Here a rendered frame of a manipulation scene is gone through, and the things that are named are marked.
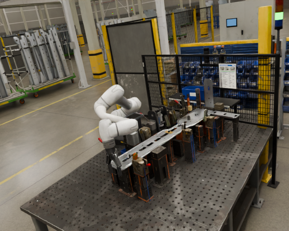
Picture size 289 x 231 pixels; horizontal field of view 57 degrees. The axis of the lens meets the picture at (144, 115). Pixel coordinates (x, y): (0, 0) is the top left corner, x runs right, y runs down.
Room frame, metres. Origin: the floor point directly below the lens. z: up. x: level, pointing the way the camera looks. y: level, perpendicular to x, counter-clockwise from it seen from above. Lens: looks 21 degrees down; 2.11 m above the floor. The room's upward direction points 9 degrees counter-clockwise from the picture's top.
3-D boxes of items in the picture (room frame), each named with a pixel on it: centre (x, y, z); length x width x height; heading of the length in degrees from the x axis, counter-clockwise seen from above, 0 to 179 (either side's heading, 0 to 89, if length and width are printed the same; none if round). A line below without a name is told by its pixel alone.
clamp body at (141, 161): (1.83, 0.09, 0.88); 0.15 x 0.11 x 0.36; 43
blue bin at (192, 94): (3.18, -0.68, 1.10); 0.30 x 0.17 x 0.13; 51
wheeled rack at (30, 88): (9.72, 3.32, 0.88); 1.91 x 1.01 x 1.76; 144
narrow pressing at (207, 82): (2.86, -0.75, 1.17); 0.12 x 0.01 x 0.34; 43
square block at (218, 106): (2.78, -0.84, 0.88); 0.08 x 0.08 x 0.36; 43
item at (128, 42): (5.16, 0.04, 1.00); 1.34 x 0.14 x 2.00; 52
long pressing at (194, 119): (2.35, -0.20, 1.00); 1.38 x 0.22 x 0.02; 133
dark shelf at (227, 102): (3.13, -0.73, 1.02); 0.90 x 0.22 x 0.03; 43
